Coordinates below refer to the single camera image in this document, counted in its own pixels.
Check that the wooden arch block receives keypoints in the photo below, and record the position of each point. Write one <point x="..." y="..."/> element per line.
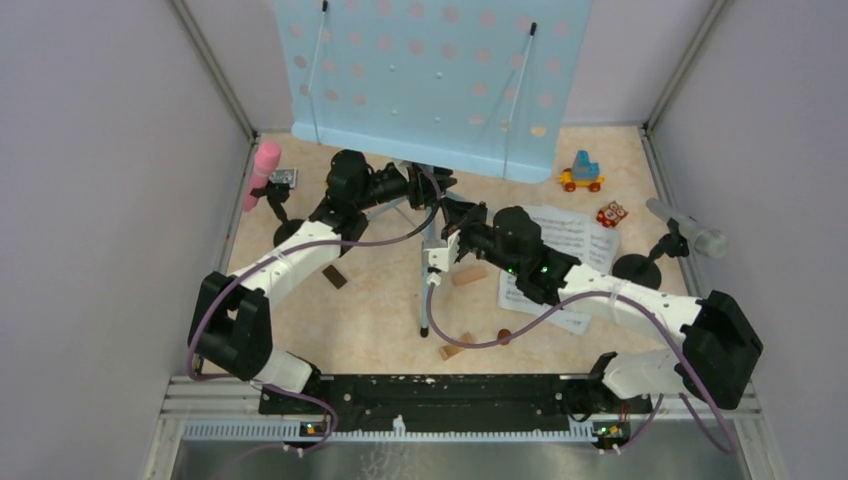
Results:
<point x="450" y="350"/>

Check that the pink microphone on stand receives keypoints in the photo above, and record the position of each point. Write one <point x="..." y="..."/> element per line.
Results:
<point x="260" y="186"/>

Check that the wooden block near stand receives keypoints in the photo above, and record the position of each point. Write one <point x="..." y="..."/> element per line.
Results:
<point x="468" y="276"/>

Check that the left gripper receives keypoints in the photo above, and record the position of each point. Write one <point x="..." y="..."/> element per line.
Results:
<point x="420" y="188"/>

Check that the blue toy car blocks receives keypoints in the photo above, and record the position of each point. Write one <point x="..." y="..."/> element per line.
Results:
<point x="583" y="173"/>

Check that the light blue music stand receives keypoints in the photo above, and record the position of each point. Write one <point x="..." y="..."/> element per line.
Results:
<point x="475" y="86"/>

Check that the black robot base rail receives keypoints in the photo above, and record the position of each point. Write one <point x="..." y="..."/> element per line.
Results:
<point x="495" y="403"/>

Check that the grey microphone on stand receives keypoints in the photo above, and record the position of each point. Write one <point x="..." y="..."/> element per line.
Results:
<point x="684" y="236"/>

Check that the red owl toy block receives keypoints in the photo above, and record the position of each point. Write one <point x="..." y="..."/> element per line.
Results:
<point x="610" y="215"/>

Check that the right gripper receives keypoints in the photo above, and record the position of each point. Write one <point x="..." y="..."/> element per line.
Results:
<point x="465" y="217"/>

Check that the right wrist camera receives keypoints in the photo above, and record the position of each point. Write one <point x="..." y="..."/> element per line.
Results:
<point x="443" y="253"/>

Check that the dark brown wooden block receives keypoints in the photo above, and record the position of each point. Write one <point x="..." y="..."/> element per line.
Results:
<point x="334" y="277"/>

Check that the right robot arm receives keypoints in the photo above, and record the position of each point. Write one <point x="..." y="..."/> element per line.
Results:
<point x="711" y="349"/>

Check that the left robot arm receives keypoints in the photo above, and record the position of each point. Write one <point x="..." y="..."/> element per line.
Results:
<point x="231" y="326"/>

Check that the brown wooden cylinder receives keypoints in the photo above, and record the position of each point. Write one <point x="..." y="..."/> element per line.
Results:
<point x="504" y="337"/>

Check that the small grey picture card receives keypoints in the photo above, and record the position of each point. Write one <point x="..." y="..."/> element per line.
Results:
<point x="286" y="176"/>

